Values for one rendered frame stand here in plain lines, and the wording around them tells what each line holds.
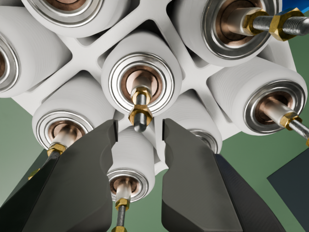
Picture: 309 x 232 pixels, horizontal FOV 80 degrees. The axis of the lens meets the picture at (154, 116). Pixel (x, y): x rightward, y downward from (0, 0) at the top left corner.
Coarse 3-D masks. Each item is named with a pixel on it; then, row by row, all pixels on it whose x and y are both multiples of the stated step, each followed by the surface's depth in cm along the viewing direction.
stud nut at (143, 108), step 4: (136, 104) 15; (140, 104) 15; (144, 104) 15; (132, 108) 15; (136, 108) 14; (140, 108) 14; (144, 108) 14; (148, 108) 15; (132, 112) 14; (136, 112) 14; (140, 112) 14; (144, 112) 14; (148, 112) 14; (128, 116) 15; (132, 116) 14; (148, 116) 15; (152, 116) 15; (132, 120) 15; (148, 120) 15; (132, 124) 15; (148, 124) 15
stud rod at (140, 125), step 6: (138, 96) 17; (144, 96) 18; (138, 102) 16; (144, 102) 16; (138, 114) 14; (138, 120) 14; (144, 120) 14; (138, 126) 13; (144, 126) 13; (138, 132) 14
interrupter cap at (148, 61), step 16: (128, 64) 20; (144, 64) 20; (160, 64) 20; (112, 80) 21; (128, 80) 21; (160, 80) 21; (112, 96) 21; (128, 96) 22; (160, 96) 22; (128, 112) 22
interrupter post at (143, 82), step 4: (140, 76) 21; (144, 76) 21; (136, 80) 20; (140, 80) 20; (144, 80) 20; (148, 80) 20; (132, 84) 20; (136, 84) 19; (140, 84) 18; (144, 84) 19; (148, 84) 19; (132, 88) 18; (148, 88) 18; (132, 92) 18
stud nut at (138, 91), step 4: (136, 88) 18; (140, 88) 18; (144, 88) 18; (136, 92) 18; (140, 92) 18; (144, 92) 18; (148, 92) 18; (132, 96) 18; (136, 96) 18; (148, 96) 18; (132, 100) 18; (148, 100) 18
